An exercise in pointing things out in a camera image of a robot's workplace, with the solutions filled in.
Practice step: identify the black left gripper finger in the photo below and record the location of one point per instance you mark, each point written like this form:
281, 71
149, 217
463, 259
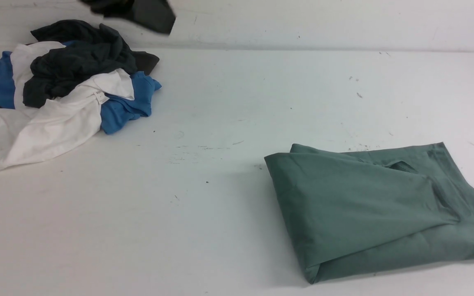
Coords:
154, 15

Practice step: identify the green long-sleeve top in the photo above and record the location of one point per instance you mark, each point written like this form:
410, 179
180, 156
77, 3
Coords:
372, 211

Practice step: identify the dark green garment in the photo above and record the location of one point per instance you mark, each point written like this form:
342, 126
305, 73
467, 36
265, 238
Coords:
86, 51

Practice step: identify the blue garment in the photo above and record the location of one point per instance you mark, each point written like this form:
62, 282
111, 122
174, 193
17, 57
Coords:
116, 112

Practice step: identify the white garment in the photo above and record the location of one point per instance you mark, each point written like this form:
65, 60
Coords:
29, 135

